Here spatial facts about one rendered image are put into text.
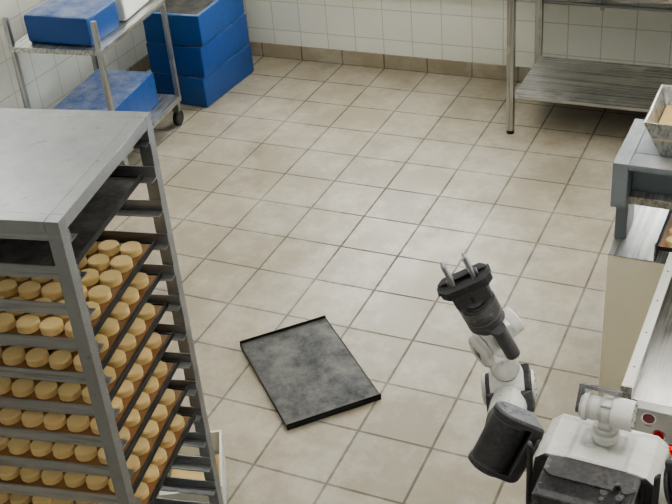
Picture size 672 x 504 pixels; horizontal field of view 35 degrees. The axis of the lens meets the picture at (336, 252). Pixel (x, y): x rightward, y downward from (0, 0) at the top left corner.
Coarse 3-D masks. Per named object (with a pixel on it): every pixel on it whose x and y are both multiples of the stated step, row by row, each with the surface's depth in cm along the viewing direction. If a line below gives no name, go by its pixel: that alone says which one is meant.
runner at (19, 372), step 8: (0, 368) 232; (8, 368) 231; (16, 368) 231; (24, 368) 230; (32, 368) 230; (0, 376) 233; (8, 376) 233; (16, 376) 232; (24, 376) 232; (32, 376) 231; (40, 376) 230; (48, 376) 230; (56, 376) 229; (64, 376) 229; (72, 376) 228; (80, 376) 228
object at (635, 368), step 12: (660, 288) 326; (660, 300) 321; (648, 312) 316; (660, 312) 321; (648, 324) 311; (648, 336) 307; (636, 348) 303; (648, 348) 308; (636, 360) 298; (636, 372) 294; (624, 384) 290; (636, 384) 296; (624, 396) 291
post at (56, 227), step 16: (48, 224) 203; (64, 224) 205; (64, 240) 205; (64, 256) 207; (64, 272) 209; (64, 288) 211; (80, 288) 213; (80, 304) 213; (80, 320) 215; (80, 336) 217; (80, 352) 220; (96, 352) 222; (96, 368) 222; (96, 384) 224; (96, 400) 226; (96, 416) 229; (112, 416) 231; (112, 432) 231; (112, 448) 233; (112, 464) 236; (112, 480) 239; (128, 480) 241; (128, 496) 241
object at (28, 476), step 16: (160, 400) 275; (176, 400) 277; (160, 416) 270; (144, 432) 265; (144, 448) 260; (128, 464) 256; (0, 480) 257; (16, 480) 257; (32, 480) 256; (48, 480) 254; (64, 480) 256; (80, 480) 253; (96, 480) 252
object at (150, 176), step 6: (120, 168) 248; (126, 168) 247; (132, 168) 247; (138, 168) 247; (144, 168) 246; (150, 168) 246; (114, 174) 249; (120, 174) 249; (126, 174) 248; (132, 174) 248; (138, 174) 248; (144, 174) 247; (150, 174) 247; (144, 180) 246; (150, 180) 246
